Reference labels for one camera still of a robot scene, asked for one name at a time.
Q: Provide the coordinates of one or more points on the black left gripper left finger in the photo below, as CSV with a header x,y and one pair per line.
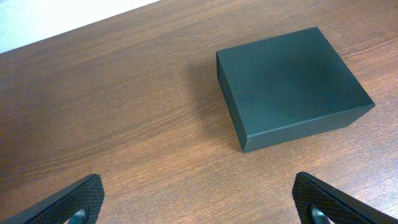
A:
x,y
80,202

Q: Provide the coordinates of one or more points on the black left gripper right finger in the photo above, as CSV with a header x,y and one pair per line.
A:
x,y
318,202

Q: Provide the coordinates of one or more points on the black storage box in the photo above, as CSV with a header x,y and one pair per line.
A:
x,y
288,87

